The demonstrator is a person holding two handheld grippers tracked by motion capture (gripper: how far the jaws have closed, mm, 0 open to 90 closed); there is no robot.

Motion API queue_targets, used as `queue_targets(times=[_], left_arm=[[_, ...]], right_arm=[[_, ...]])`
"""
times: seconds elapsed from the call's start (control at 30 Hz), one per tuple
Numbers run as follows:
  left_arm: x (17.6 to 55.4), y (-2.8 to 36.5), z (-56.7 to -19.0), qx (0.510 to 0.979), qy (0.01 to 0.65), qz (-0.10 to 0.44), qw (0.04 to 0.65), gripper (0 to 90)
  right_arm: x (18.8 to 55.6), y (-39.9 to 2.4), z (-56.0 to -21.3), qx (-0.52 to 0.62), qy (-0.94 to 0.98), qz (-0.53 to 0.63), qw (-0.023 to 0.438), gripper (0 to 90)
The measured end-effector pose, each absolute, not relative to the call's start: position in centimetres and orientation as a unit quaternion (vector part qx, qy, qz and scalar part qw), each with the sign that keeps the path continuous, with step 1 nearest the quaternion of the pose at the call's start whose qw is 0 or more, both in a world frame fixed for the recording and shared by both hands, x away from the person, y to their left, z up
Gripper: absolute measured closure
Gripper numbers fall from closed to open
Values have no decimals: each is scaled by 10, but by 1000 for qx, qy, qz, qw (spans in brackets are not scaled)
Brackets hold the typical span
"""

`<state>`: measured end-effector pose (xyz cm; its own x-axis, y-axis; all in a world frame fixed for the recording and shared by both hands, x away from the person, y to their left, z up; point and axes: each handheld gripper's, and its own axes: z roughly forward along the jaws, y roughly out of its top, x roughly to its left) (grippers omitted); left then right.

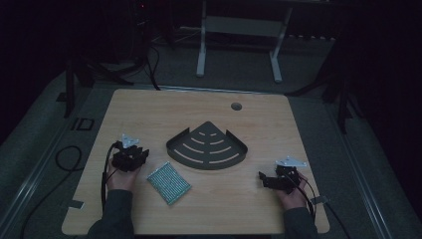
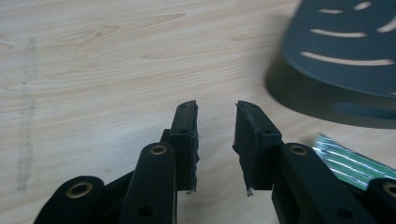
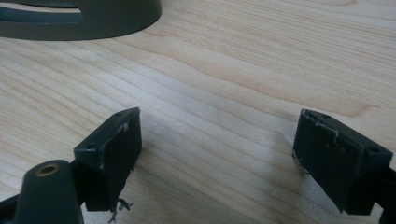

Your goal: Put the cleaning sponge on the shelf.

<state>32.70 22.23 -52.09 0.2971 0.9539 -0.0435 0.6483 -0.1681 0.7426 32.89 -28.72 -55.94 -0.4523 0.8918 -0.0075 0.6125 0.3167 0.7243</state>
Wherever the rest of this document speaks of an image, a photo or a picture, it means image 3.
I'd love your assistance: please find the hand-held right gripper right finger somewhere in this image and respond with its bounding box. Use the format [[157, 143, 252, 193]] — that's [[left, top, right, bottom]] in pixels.
[[292, 108, 394, 216]]

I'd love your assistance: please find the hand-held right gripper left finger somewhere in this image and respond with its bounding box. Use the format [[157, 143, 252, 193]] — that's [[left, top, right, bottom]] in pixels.
[[73, 106, 143, 213]]

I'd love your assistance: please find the dark grey round base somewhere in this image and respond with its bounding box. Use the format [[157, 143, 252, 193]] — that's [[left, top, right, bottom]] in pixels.
[[0, 0, 163, 42]]

